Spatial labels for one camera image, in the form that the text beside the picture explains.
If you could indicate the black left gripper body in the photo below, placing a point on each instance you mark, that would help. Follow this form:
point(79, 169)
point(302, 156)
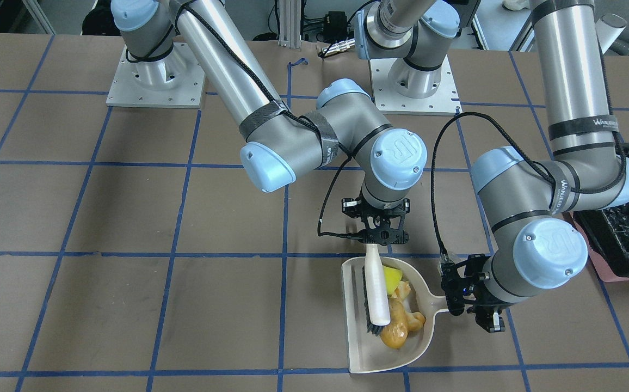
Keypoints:
point(489, 305)

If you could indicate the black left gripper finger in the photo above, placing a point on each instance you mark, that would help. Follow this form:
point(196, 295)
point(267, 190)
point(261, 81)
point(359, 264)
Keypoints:
point(489, 319)

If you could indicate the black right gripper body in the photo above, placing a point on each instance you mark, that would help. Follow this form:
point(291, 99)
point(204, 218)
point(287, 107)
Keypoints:
point(351, 207)

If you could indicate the beige hand brush black bristles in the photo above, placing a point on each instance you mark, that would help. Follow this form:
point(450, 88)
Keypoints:
point(376, 307)

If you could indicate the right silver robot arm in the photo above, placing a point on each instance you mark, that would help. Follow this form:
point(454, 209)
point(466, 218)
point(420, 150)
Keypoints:
point(280, 146)

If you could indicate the yellow green sponge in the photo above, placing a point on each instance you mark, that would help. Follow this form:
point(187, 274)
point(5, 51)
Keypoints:
point(393, 277)

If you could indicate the orange toy potato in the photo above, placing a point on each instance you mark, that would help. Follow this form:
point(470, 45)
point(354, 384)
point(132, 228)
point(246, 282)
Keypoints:
point(395, 334)

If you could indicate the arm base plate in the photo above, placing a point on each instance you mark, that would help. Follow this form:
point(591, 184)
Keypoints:
point(399, 89)
point(174, 82)

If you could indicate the aluminium frame post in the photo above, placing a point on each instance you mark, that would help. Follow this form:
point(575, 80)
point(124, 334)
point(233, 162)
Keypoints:
point(289, 23)

